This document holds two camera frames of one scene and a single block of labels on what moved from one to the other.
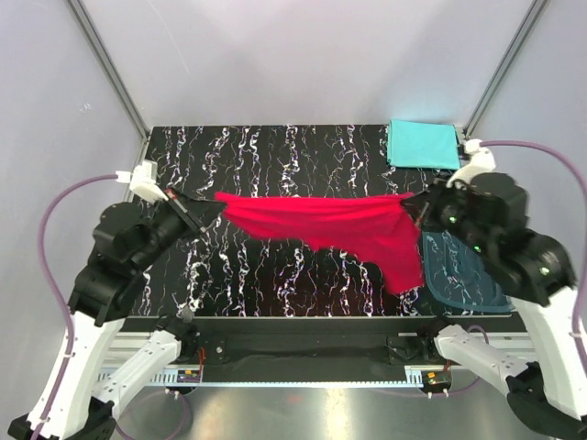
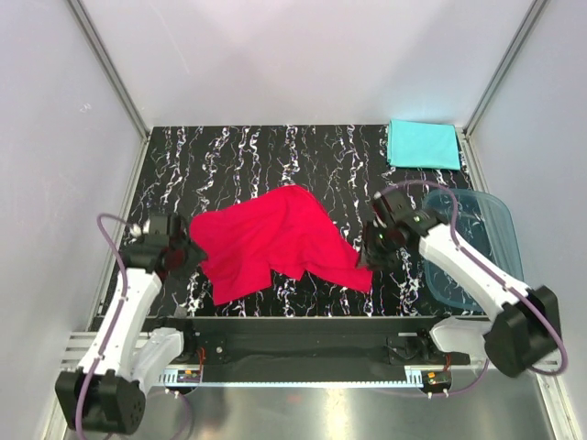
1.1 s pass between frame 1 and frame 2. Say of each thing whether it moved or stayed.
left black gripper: moved
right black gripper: moved
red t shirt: moved
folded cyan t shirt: stayed
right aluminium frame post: stayed
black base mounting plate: stayed
